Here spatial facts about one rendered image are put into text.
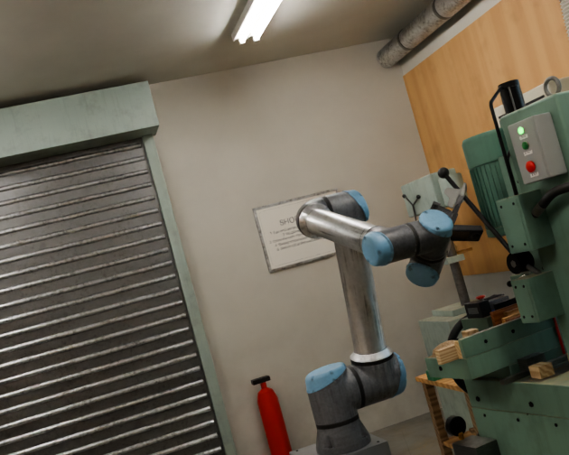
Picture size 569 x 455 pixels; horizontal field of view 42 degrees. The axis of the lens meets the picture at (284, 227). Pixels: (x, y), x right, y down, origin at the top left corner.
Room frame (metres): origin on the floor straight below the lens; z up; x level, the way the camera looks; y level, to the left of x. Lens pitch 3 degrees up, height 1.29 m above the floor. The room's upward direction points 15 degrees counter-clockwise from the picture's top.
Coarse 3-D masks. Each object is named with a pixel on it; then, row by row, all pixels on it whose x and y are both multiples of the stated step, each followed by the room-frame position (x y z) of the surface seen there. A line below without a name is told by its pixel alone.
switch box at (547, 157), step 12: (528, 120) 1.86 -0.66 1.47; (540, 120) 1.85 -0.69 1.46; (552, 120) 1.86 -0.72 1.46; (516, 132) 1.91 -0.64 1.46; (528, 132) 1.87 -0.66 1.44; (540, 132) 1.85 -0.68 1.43; (552, 132) 1.86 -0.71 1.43; (516, 144) 1.92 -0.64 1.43; (540, 144) 1.84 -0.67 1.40; (552, 144) 1.86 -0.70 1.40; (516, 156) 1.93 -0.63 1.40; (528, 156) 1.89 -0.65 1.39; (540, 156) 1.85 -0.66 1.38; (552, 156) 1.85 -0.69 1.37; (540, 168) 1.86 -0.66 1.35; (552, 168) 1.85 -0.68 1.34; (564, 168) 1.86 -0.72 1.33; (528, 180) 1.91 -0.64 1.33; (540, 180) 1.88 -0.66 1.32
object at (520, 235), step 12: (528, 192) 1.95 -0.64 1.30; (540, 192) 1.97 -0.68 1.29; (504, 204) 1.98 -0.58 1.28; (516, 204) 1.94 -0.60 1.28; (528, 204) 1.95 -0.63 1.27; (504, 216) 2.00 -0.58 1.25; (516, 216) 1.96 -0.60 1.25; (528, 216) 1.94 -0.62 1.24; (540, 216) 1.96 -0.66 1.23; (504, 228) 2.01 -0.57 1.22; (516, 228) 1.97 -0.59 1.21; (528, 228) 1.94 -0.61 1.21; (540, 228) 1.95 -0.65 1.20; (516, 240) 1.98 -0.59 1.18; (528, 240) 1.94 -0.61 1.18; (540, 240) 1.95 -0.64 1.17; (552, 240) 1.96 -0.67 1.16; (516, 252) 1.99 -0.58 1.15
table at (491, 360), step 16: (528, 336) 2.17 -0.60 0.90; (544, 336) 2.19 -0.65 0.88; (496, 352) 2.11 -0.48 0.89; (512, 352) 2.14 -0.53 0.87; (528, 352) 2.16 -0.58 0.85; (432, 368) 2.24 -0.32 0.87; (448, 368) 2.16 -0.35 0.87; (464, 368) 2.09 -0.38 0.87; (480, 368) 2.09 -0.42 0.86; (496, 368) 2.11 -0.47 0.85
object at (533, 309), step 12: (528, 276) 2.01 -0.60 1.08; (540, 276) 1.98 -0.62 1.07; (552, 276) 2.00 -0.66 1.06; (516, 288) 2.01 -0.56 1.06; (528, 288) 1.97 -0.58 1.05; (540, 288) 1.98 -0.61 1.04; (552, 288) 2.00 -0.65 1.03; (516, 300) 2.03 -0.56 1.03; (528, 300) 1.98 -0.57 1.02; (540, 300) 1.98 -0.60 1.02; (552, 300) 1.99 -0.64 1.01; (528, 312) 1.99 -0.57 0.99; (540, 312) 1.97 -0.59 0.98; (552, 312) 1.99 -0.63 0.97
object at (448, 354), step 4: (452, 344) 2.12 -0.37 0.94; (440, 348) 2.10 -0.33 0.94; (444, 348) 2.09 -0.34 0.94; (448, 348) 2.09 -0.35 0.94; (452, 348) 2.10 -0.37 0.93; (436, 352) 2.09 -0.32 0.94; (440, 352) 2.08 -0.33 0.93; (444, 352) 2.09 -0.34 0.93; (448, 352) 2.09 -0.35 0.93; (452, 352) 2.10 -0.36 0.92; (456, 352) 2.10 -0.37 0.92; (436, 356) 2.10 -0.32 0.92; (440, 356) 2.08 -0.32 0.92; (444, 356) 2.09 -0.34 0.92; (448, 356) 2.09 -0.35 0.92; (452, 356) 2.10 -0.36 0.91; (456, 356) 2.10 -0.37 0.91; (440, 360) 2.09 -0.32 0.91; (444, 360) 2.09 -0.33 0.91; (448, 360) 2.09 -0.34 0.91; (452, 360) 2.10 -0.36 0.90; (440, 364) 2.09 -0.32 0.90
